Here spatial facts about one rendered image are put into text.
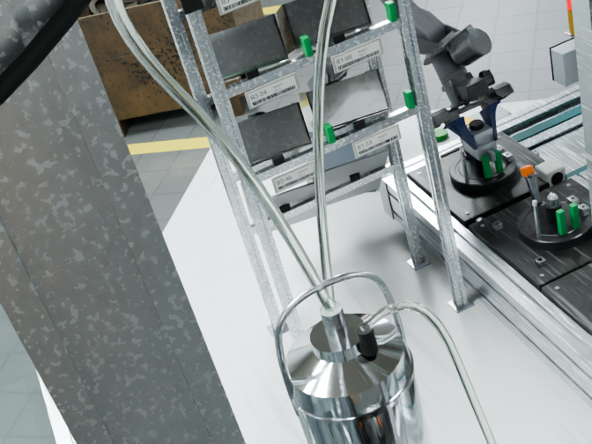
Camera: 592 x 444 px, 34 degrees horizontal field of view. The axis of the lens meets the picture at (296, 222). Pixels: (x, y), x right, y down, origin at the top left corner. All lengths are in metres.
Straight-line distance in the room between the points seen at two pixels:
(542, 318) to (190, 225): 1.00
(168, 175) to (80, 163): 3.95
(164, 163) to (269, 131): 2.95
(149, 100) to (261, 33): 3.25
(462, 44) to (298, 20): 0.47
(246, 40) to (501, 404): 0.74
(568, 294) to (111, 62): 3.34
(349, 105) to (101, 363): 1.16
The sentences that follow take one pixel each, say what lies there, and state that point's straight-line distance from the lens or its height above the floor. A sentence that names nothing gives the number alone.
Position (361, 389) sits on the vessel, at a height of 1.41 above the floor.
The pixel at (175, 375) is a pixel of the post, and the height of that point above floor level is 1.73.
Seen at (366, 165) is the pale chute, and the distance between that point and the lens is 1.84.
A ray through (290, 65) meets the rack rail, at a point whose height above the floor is 1.47.
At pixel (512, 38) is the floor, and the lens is 4.88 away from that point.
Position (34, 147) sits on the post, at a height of 1.90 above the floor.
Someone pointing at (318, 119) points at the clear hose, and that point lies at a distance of 0.89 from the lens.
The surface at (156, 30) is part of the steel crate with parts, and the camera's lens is 4.62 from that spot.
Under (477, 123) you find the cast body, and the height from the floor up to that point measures 1.10.
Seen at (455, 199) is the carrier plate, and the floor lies 0.97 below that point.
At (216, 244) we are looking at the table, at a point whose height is 0.86.
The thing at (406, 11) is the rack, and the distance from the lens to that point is 1.59.
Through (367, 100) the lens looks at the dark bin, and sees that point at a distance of 1.67.
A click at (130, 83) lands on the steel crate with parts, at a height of 0.28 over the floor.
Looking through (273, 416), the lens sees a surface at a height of 0.86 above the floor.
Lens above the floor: 2.09
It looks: 33 degrees down
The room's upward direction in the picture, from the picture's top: 17 degrees counter-clockwise
